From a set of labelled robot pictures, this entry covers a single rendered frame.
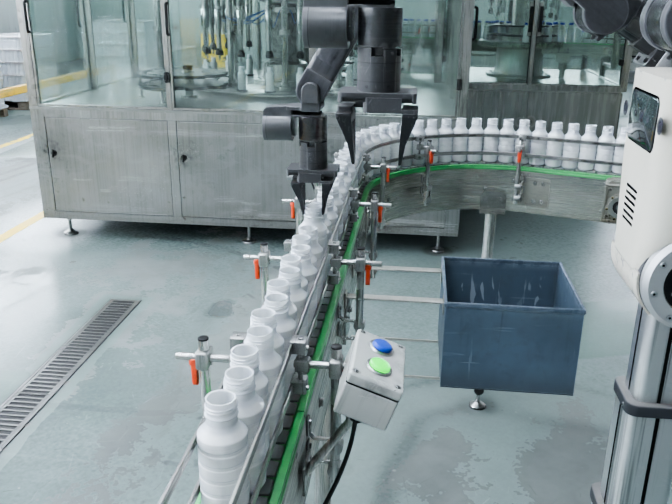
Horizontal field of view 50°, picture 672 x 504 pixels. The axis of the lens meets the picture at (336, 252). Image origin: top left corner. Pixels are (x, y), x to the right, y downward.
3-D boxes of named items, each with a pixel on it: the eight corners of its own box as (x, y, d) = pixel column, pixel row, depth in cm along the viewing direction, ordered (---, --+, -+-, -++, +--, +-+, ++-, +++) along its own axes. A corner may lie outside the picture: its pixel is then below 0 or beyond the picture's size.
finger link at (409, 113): (415, 171, 95) (418, 99, 92) (361, 169, 96) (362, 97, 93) (416, 160, 101) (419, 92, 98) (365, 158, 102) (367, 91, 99)
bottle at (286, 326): (266, 403, 113) (263, 307, 108) (254, 385, 118) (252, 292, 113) (301, 396, 116) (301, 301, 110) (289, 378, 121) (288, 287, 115)
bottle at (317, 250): (310, 311, 146) (310, 234, 141) (288, 303, 150) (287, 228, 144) (328, 302, 151) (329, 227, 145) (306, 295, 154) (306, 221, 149)
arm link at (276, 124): (318, 82, 136) (324, 78, 144) (258, 81, 137) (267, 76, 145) (318, 145, 140) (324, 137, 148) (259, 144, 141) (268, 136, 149)
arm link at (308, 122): (325, 112, 140) (329, 108, 145) (290, 111, 140) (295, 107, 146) (325, 148, 142) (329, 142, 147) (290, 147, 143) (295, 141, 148)
